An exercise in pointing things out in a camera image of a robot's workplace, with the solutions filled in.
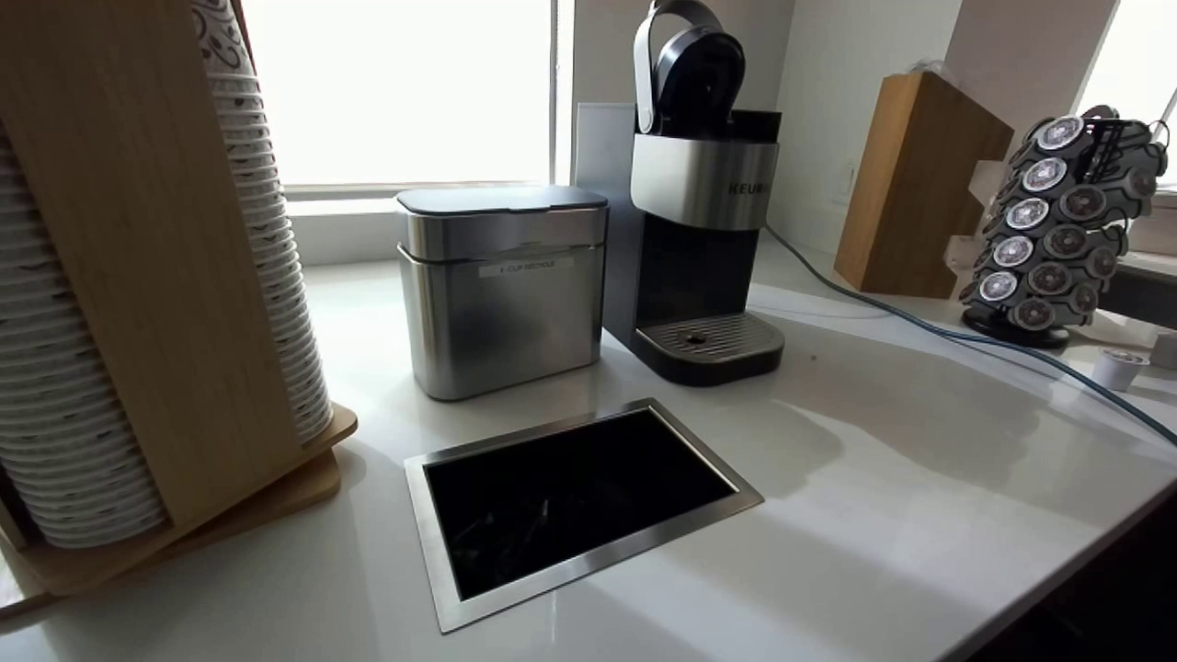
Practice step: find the black silver pod coffee machine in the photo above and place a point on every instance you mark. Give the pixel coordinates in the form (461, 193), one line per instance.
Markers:
(699, 186)

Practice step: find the steel framed counter trash chute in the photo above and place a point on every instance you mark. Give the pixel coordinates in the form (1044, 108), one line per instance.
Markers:
(591, 560)

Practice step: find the stack of paper cups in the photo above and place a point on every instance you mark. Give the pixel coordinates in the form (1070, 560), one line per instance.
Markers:
(59, 405)
(276, 271)

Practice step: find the coffee pod carousel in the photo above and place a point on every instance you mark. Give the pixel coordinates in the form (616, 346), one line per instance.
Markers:
(1042, 245)

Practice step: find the stainless steel canister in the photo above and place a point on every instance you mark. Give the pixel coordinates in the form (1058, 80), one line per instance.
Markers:
(500, 307)

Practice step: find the window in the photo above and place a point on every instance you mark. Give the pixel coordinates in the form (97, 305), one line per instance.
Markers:
(407, 88)

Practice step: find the wooden knife block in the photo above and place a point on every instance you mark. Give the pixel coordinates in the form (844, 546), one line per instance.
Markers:
(905, 195)

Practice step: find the wooden cup dispenser stand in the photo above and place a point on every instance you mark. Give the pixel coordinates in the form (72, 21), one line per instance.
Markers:
(135, 245)

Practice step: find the small white adapter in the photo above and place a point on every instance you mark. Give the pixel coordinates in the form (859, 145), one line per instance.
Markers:
(1114, 371)

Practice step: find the black box device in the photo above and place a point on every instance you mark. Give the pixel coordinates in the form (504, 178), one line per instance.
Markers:
(1146, 297)

